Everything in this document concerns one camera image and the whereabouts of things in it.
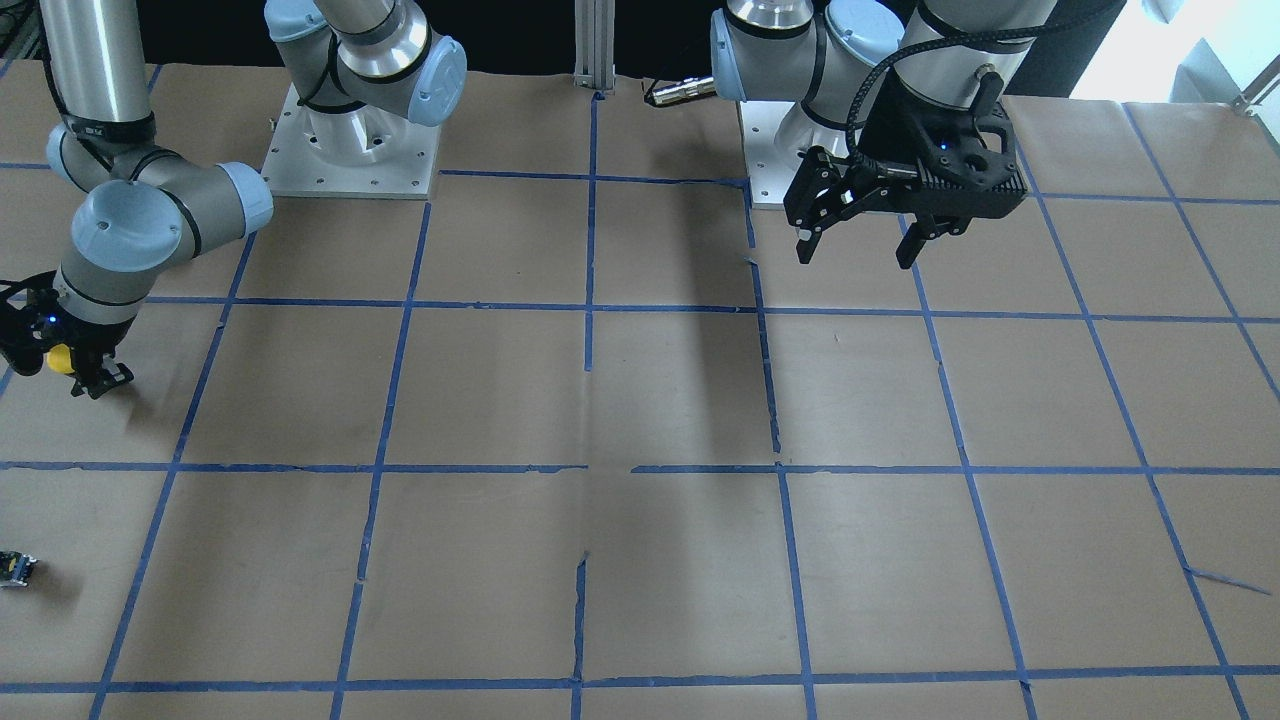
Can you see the yellow push button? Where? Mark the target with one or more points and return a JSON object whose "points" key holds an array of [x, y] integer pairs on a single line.
{"points": [[59, 359]]}

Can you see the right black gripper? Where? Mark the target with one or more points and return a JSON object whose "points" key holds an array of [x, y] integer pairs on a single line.
{"points": [[88, 353]]}

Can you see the red push button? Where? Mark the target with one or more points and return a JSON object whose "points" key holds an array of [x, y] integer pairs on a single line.
{"points": [[17, 568]]}

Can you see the aluminium frame post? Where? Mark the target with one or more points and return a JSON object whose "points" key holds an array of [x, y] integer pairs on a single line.
{"points": [[594, 30]]}

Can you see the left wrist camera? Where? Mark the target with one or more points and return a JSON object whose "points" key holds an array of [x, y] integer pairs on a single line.
{"points": [[967, 157]]}

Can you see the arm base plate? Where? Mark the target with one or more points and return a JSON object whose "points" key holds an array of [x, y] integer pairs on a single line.
{"points": [[775, 136], [366, 154]]}

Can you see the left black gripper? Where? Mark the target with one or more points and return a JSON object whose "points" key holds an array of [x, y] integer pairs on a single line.
{"points": [[884, 132]]}

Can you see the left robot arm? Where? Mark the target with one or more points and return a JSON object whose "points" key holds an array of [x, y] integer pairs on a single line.
{"points": [[831, 57]]}

